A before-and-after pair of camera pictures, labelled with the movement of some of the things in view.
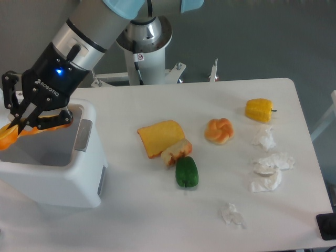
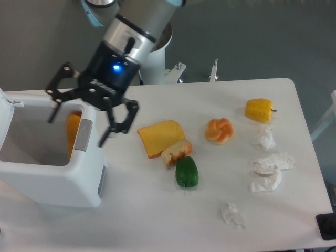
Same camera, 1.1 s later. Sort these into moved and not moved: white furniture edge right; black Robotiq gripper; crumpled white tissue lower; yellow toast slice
Moved: black Robotiq gripper
Not moved: white furniture edge right; yellow toast slice; crumpled white tissue lower
